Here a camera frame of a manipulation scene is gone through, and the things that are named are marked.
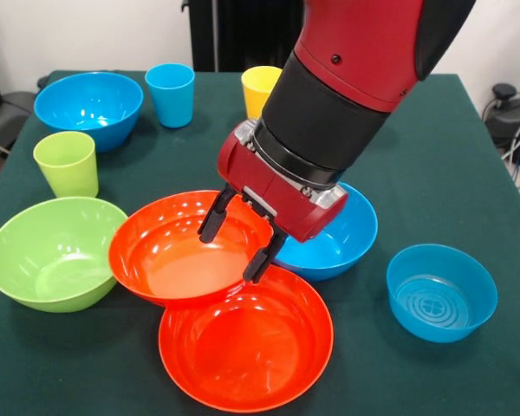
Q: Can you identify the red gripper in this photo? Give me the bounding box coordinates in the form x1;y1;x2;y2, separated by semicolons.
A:
198;120;350;285

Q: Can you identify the orange bowl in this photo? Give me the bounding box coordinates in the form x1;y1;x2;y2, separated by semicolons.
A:
158;263;335;413
107;189;275;309

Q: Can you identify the large blue bowl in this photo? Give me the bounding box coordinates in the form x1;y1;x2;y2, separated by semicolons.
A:
33;71;145;153
270;181;379;283

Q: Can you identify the green bowl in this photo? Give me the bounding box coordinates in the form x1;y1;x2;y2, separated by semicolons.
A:
0;196;129;314

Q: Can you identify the small blue bowl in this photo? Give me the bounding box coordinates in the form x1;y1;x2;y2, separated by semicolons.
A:
386;244;499;344

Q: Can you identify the yellow cup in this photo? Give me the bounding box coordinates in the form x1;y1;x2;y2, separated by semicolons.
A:
241;66;283;120

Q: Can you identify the light blue cup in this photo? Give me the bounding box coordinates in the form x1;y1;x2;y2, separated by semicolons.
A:
144;63;196;129

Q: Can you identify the dark green tablecloth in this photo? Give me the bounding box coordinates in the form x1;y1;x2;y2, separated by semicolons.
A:
0;70;520;416

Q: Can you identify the lime green cup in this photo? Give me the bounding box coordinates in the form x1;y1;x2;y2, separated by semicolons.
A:
32;131;100;199

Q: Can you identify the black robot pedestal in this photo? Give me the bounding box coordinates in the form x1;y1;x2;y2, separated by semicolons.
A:
181;0;313;74

